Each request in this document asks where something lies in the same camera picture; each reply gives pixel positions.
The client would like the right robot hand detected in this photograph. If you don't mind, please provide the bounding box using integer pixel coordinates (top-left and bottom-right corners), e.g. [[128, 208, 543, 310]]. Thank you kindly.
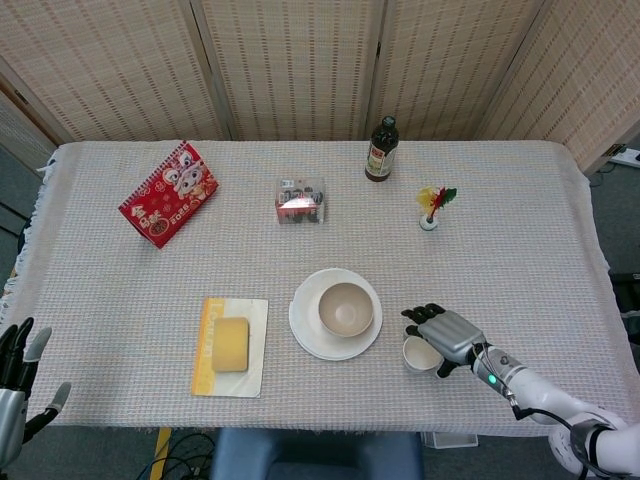
[[400, 302, 489, 379]]

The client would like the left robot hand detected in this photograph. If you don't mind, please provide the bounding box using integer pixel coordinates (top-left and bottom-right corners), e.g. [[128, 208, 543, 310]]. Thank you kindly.
[[0, 317, 73, 464]]

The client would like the beige bowl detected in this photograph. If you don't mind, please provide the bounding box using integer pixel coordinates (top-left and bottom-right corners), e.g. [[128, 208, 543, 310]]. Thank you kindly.
[[318, 282, 375, 338]]

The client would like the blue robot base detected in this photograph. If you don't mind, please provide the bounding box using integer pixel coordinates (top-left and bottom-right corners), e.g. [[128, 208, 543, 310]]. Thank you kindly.
[[209, 428, 425, 480]]

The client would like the white paper plate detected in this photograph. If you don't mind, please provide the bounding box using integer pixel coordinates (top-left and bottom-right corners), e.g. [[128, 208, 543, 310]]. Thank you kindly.
[[288, 299, 381, 361], [289, 268, 385, 357]]

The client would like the white paper cup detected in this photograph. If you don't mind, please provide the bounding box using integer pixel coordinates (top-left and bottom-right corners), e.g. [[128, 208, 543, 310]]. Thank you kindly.
[[402, 335, 444, 374]]

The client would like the colourful feather shuttlecock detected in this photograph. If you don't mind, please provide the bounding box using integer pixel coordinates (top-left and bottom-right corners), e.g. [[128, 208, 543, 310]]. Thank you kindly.
[[415, 185, 459, 232]]

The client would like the white woven tablecloth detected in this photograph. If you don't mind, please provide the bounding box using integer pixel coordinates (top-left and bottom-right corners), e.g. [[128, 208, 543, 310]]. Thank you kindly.
[[0, 139, 631, 436]]

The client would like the black equipment base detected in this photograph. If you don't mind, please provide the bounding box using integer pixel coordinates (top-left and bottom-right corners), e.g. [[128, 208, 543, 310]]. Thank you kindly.
[[607, 272, 640, 346]]

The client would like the dark sauce bottle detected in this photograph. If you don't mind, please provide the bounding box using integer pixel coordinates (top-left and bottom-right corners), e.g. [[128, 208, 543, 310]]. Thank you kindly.
[[364, 115, 400, 183]]

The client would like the clear box of toy fruit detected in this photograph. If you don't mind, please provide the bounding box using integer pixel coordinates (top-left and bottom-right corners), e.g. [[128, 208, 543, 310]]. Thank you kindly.
[[274, 176, 329, 226]]

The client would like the yellow sponge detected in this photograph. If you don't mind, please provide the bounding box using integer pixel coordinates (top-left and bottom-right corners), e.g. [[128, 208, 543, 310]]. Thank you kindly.
[[211, 316, 251, 374]]

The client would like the white power strip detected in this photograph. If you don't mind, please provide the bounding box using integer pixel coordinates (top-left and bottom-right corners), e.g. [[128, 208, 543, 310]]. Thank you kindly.
[[610, 143, 640, 167]]

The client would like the red desk calendar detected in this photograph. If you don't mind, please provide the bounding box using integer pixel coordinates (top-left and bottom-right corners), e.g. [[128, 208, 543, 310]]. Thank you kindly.
[[117, 140, 220, 250]]

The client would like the beige folding screen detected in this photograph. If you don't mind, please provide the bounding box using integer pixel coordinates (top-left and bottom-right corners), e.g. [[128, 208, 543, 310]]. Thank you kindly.
[[0, 0, 640, 176]]

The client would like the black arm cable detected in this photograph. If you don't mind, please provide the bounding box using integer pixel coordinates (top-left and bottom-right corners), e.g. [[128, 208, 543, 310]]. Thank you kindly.
[[469, 344, 616, 480]]

